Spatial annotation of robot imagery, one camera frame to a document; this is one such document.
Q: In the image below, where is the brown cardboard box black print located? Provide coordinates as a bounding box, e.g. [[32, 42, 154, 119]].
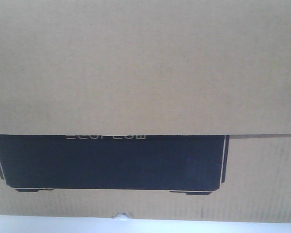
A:
[[0, 0, 291, 223]]

